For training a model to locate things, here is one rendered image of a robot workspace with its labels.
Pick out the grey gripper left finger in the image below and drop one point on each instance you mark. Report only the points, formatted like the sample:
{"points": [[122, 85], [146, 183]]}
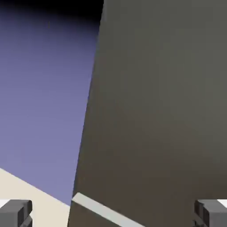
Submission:
{"points": [[12, 214]]}

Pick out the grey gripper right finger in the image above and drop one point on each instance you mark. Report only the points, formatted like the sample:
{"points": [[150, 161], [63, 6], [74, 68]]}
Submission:
{"points": [[215, 215]]}

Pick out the grey-brown cabinet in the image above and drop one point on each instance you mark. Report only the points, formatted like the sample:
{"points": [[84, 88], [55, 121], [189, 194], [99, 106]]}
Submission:
{"points": [[150, 115]]}

